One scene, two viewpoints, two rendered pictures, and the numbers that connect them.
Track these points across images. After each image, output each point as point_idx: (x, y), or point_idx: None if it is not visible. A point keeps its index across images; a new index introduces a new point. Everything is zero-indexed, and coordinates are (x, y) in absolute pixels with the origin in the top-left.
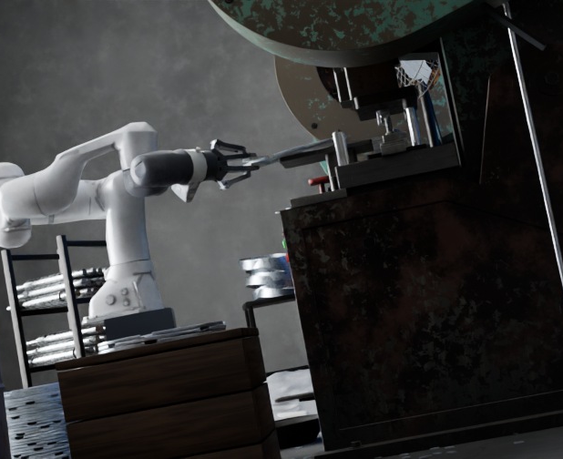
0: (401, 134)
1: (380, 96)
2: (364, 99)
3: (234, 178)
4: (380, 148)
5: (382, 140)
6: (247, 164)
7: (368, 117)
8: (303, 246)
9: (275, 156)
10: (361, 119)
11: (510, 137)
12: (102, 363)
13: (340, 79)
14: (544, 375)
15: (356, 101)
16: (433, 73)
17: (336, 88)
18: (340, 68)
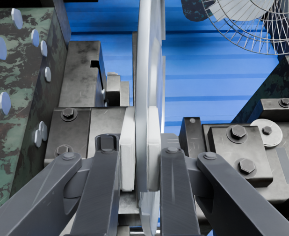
0: (140, 224)
1: (202, 233)
2: (206, 227)
3: (35, 233)
4: (124, 216)
5: (136, 217)
6: (131, 169)
7: (184, 141)
8: None
9: (140, 216)
10: (184, 127)
11: None
12: None
13: (257, 183)
14: None
15: (208, 222)
16: (214, 22)
17: (246, 179)
18: (271, 115)
